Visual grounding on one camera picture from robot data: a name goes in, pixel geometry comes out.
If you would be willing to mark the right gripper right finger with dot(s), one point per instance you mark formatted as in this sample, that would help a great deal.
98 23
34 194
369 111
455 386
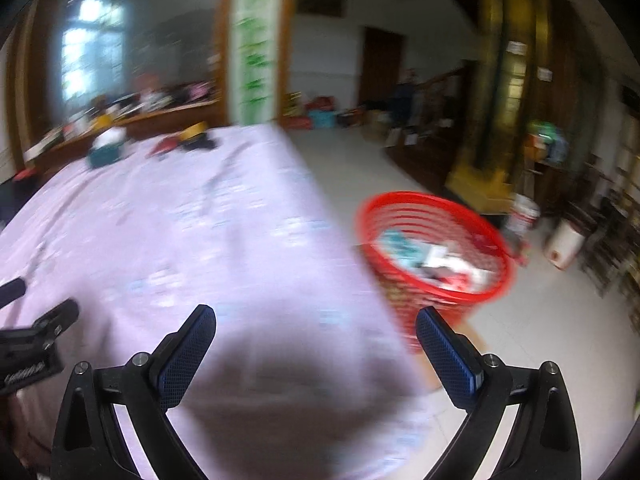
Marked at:
543 441

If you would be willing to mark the lilac floral tablecloth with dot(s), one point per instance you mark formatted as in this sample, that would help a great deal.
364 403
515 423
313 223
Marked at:
308 376

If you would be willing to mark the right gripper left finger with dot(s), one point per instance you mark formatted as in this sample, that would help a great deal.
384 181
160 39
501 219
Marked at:
88 441

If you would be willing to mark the bamboo painted pillar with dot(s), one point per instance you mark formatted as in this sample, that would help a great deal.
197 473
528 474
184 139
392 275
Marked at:
253 44

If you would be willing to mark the black device on table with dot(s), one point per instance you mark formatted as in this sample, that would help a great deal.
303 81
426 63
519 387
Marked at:
201 141

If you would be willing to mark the yellow tape roll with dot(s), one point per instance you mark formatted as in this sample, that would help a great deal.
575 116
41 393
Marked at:
192 132

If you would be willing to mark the teal tissue box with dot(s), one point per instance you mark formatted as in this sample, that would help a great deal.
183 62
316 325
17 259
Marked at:
109 147

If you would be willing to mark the wooden cabinet counter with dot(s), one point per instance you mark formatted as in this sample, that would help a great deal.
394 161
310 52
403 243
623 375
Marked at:
138 128

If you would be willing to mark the red booklet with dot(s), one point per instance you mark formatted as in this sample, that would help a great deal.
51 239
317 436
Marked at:
164 146

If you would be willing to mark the red plastic mesh basket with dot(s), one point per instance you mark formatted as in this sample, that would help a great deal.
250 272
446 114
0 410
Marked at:
427 251

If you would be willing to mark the white cylinder stool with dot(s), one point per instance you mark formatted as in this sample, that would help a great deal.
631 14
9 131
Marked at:
563 245

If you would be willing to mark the white plastic bucket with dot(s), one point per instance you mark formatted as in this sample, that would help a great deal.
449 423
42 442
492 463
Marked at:
522 216

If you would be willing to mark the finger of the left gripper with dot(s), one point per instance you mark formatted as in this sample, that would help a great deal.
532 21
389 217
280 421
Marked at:
57 320
11 291

